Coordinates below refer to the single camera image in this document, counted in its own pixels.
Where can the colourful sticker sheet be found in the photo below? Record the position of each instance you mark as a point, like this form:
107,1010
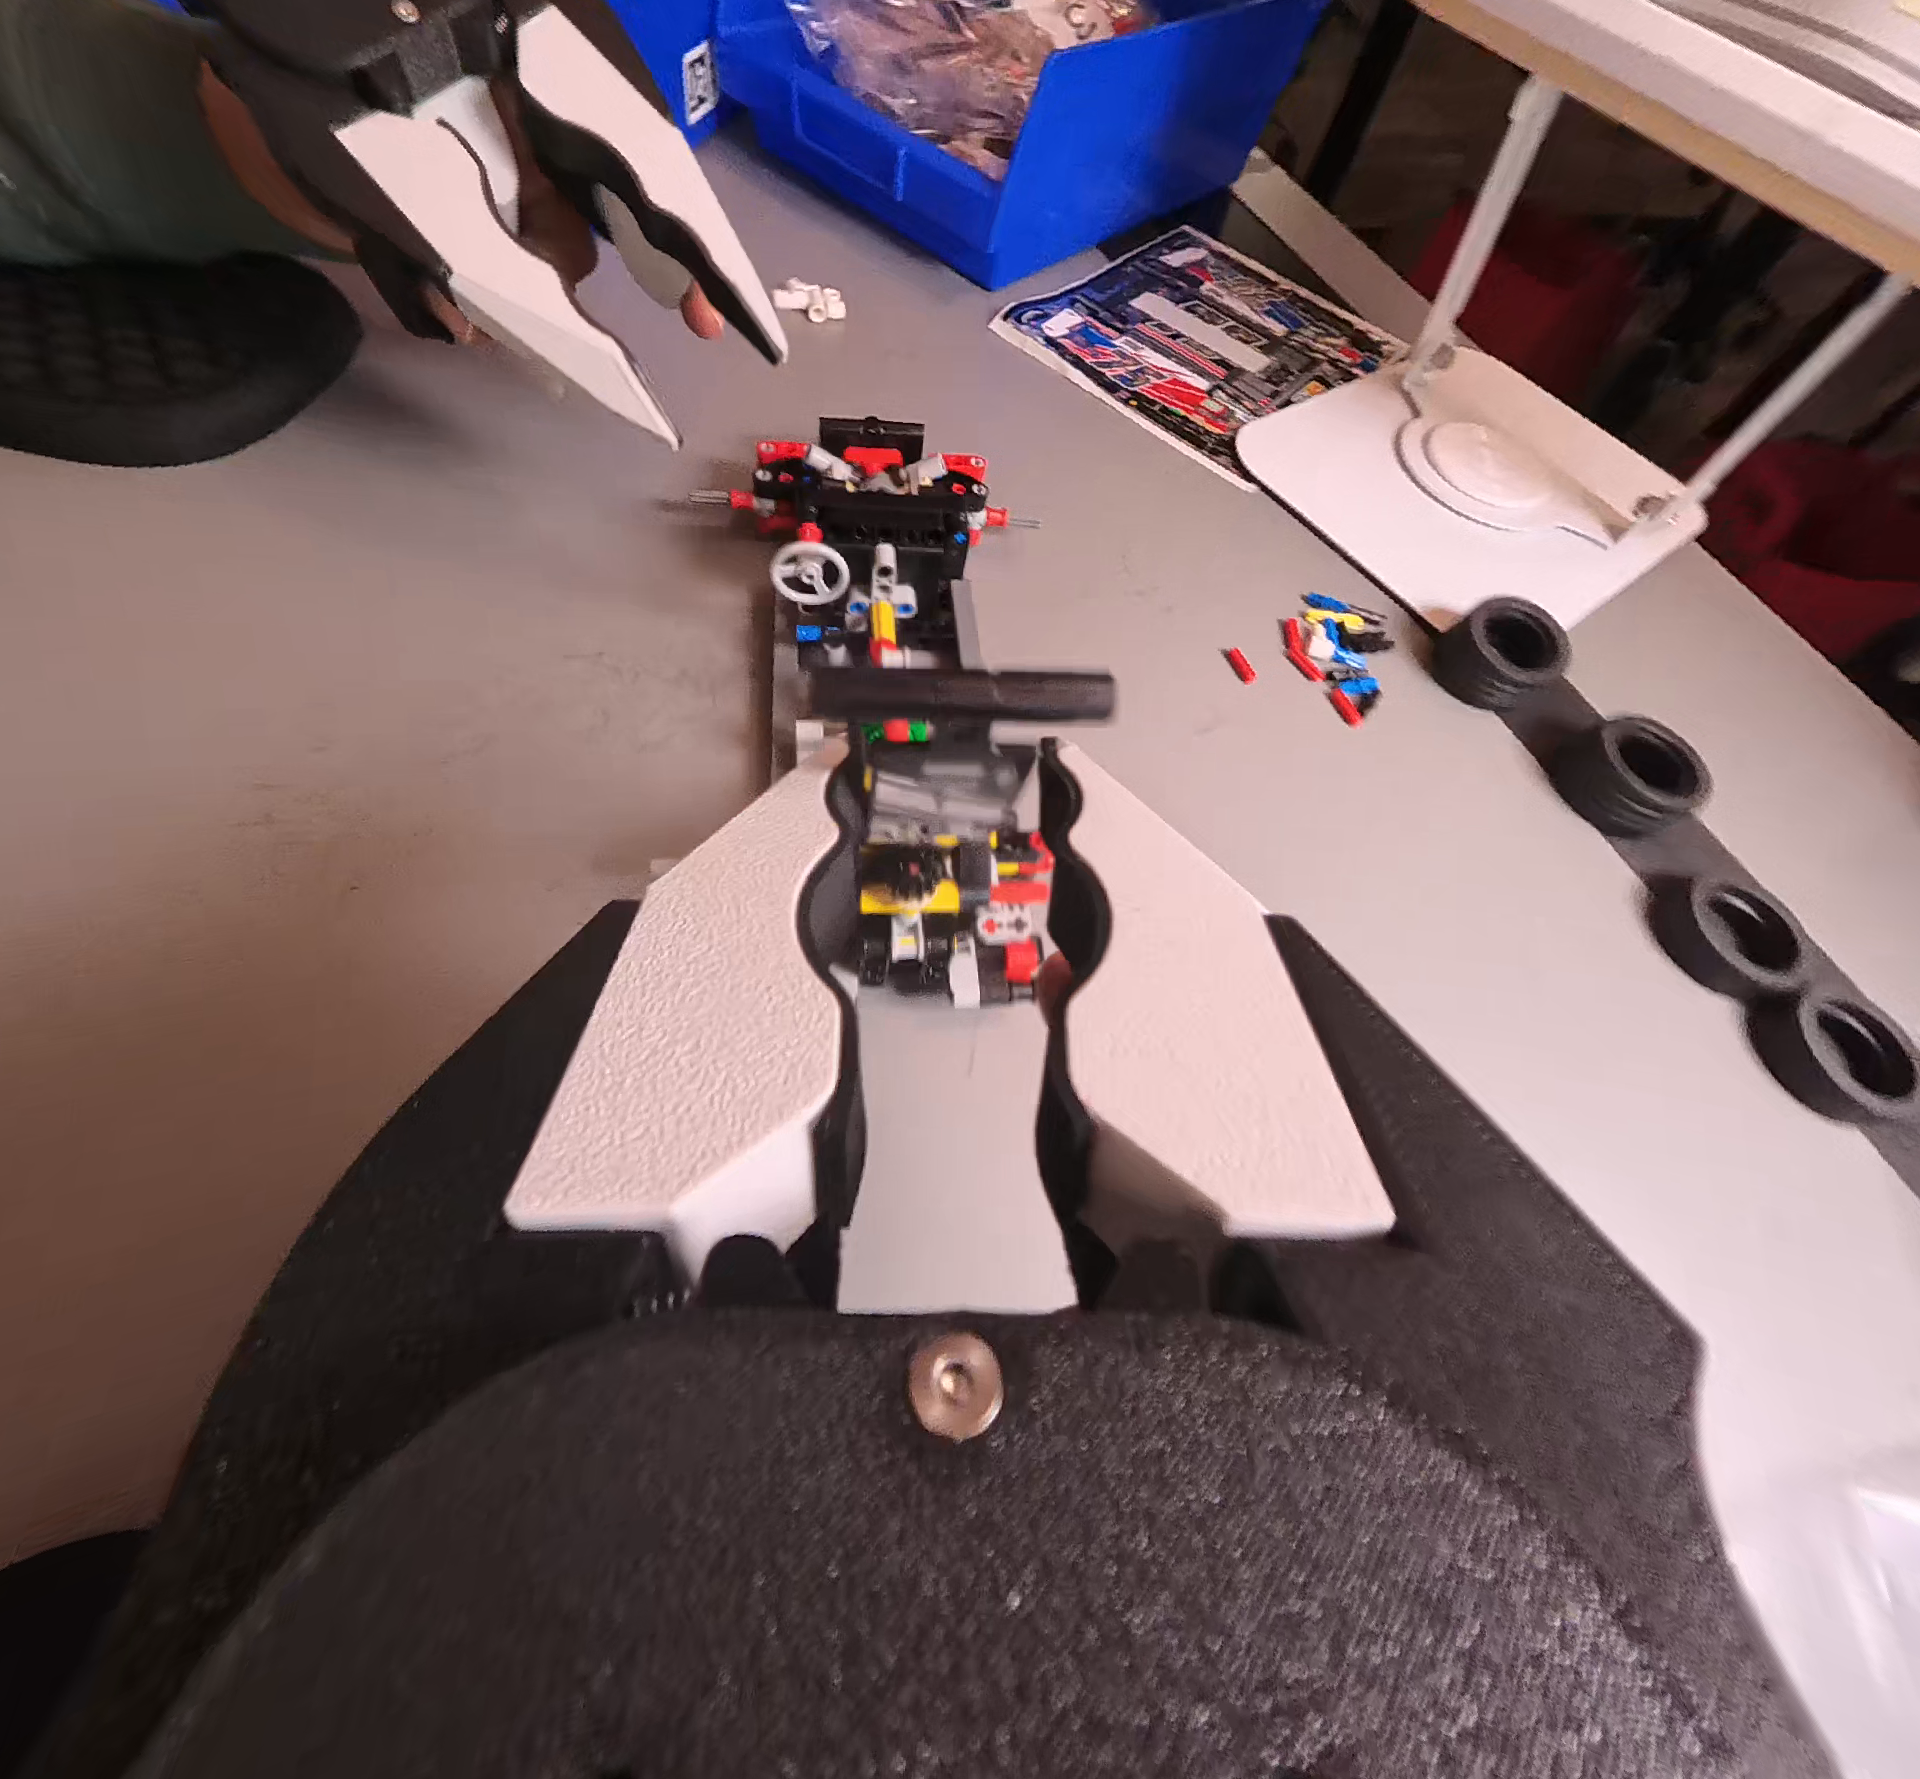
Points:
1184,337

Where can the person's left forearm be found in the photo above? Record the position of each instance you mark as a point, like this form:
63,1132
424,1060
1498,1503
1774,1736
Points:
106,128

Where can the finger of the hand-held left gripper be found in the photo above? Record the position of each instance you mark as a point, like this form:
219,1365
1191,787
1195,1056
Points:
631,128
480,232

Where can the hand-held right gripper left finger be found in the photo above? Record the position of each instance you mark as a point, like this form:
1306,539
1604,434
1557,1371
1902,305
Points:
691,1058

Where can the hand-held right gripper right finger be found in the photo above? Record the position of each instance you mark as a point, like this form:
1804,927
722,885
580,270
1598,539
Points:
1216,1074

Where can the white book stand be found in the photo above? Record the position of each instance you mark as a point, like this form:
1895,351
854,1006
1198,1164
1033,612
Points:
1500,488

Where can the crumpled clear parts bags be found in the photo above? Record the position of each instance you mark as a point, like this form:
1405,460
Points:
929,39

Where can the pile of small lego pins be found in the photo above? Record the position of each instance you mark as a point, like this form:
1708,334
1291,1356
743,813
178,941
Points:
1336,661

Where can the lego car chassis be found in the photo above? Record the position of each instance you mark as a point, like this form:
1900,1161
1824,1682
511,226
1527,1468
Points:
884,488

